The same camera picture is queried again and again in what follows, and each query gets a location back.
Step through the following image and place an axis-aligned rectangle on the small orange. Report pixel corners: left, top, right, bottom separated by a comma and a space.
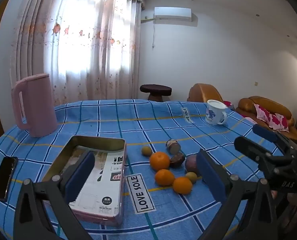
173, 177, 193, 195
155, 169, 175, 186

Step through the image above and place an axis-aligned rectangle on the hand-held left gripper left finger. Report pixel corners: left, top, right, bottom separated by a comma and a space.
13, 151, 96, 240

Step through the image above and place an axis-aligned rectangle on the pink electric kettle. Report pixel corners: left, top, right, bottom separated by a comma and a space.
11, 73, 58, 138

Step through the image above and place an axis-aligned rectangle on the smooth purple passion fruit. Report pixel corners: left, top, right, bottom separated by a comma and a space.
185, 154, 200, 175

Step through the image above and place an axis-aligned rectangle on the blue checked tablecloth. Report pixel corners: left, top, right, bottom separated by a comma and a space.
0, 99, 297, 240

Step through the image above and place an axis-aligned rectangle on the dark wrinkled passion fruit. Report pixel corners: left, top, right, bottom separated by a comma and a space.
170, 152, 186, 168

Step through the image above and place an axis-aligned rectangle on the brown leather sofa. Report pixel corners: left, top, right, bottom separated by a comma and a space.
235, 96, 297, 140

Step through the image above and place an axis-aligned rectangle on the brown leather armchair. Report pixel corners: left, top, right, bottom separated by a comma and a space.
187, 83, 225, 103

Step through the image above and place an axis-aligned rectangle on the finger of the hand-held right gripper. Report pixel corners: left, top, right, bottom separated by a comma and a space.
253, 124, 297, 153
234, 136, 292, 167

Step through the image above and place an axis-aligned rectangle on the rectangular metal tin box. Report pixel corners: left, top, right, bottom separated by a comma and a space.
42, 135, 126, 227

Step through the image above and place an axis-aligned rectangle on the printed paper leaflet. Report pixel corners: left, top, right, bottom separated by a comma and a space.
70, 147, 124, 216

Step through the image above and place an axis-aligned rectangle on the white mug with blue print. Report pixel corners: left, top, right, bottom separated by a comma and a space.
205, 99, 228, 126

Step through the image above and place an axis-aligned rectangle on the white air conditioner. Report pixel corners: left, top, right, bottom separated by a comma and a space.
154, 7, 192, 21

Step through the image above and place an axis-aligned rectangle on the dark wooden stool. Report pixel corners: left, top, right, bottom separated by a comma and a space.
140, 84, 172, 102

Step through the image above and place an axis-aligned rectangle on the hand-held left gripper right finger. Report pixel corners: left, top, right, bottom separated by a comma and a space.
197, 149, 279, 240

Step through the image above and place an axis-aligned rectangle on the black smartphone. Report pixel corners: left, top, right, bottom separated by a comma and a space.
0, 156, 19, 202

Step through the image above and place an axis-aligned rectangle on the pink floral cushion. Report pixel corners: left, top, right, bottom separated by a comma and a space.
254, 103, 289, 132

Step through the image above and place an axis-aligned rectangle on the large orange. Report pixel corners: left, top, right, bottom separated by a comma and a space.
150, 152, 170, 172

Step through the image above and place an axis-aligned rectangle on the brown cut fruit piece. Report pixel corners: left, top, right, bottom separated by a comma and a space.
166, 139, 181, 155

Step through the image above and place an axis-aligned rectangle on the sheer floral curtain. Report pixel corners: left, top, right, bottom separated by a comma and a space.
16, 0, 145, 105

